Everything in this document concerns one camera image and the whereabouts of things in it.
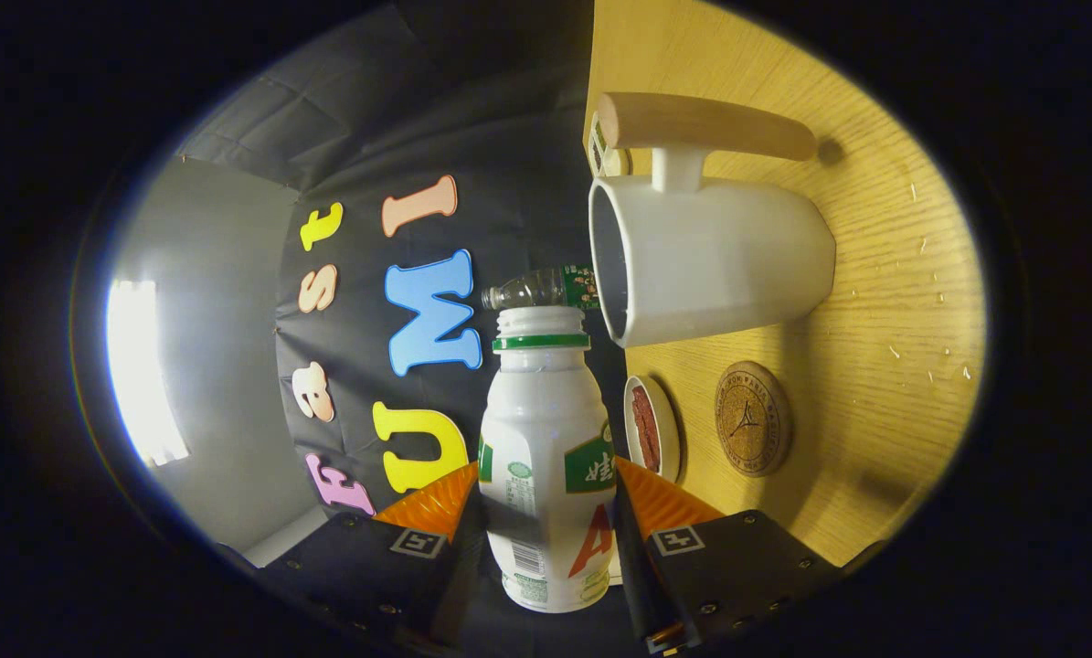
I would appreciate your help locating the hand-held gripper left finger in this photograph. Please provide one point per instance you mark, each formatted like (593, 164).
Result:
(461, 576)

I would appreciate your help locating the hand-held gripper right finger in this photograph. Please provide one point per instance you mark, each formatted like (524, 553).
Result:
(637, 576)

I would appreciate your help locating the white juice bottle green label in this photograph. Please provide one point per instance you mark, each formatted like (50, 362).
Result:
(546, 439)

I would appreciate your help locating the round cork coaster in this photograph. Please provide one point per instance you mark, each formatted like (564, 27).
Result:
(754, 420)

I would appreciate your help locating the clear plastic water bottle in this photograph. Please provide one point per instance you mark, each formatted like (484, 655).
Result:
(532, 289)

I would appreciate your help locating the red grilled sausages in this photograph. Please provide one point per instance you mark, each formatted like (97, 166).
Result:
(646, 429)

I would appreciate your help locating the white round plate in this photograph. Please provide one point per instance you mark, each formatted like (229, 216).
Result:
(669, 429)

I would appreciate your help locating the wooden table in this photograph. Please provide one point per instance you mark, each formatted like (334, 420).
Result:
(874, 320)

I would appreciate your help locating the black backdrop cloth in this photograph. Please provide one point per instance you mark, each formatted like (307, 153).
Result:
(372, 137)

